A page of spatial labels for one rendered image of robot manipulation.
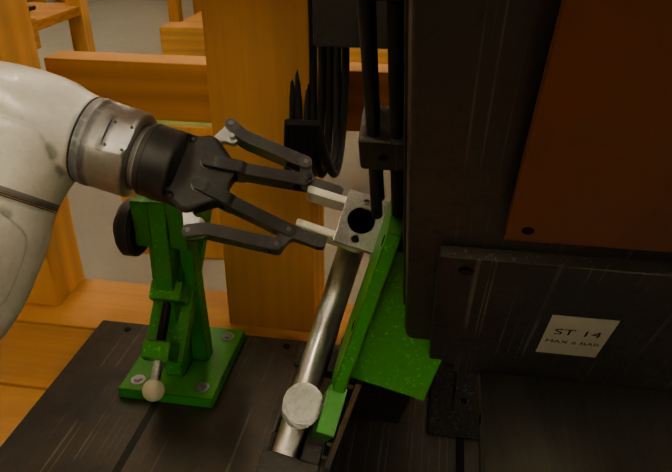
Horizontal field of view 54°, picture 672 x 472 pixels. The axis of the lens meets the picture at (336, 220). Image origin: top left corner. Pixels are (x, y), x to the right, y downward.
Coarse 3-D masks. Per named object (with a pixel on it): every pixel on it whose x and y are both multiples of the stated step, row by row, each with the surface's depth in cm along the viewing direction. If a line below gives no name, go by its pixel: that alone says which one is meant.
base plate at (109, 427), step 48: (96, 336) 99; (144, 336) 99; (96, 384) 90; (240, 384) 90; (288, 384) 90; (48, 432) 82; (96, 432) 82; (144, 432) 82; (192, 432) 82; (240, 432) 82; (384, 432) 82
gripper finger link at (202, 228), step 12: (192, 228) 63; (204, 228) 63; (216, 228) 63; (228, 228) 63; (192, 240) 65; (204, 240) 65; (216, 240) 65; (228, 240) 64; (240, 240) 63; (252, 240) 63; (264, 240) 63; (276, 240) 63; (264, 252) 65
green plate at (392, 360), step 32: (384, 224) 58; (384, 256) 51; (384, 288) 54; (352, 320) 61; (384, 320) 55; (352, 352) 56; (384, 352) 57; (416, 352) 56; (384, 384) 59; (416, 384) 58
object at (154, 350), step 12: (204, 216) 88; (204, 252) 89; (180, 264) 85; (180, 276) 85; (156, 288) 84; (180, 288) 83; (156, 300) 84; (168, 300) 83; (180, 300) 83; (192, 300) 86; (156, 312) 86; (168, 312) 84; (180, 312) 86; (192, 312) 86; (156, 324) 86; (168, 324) 86; (180, 324) 85; (192, 324) 86; (156, 336) 83; (168, 336) 85; (180, 336) 85; (144, 348) 82; (156, 348) 82; (168, 348) 82; (180, 348) 84; (168, 360) 82; (180, 360) 84
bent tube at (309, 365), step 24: (360, 192) 64; (360, 216) 67; (336, 240) 62; (360, 240) 63; (336, 264) 73; (336, 288) 74; (336, 312) 74; (312, 336) 73; (336, 336) 74; (312, 360) 71; (312, 384) 71; (288, 432) 69
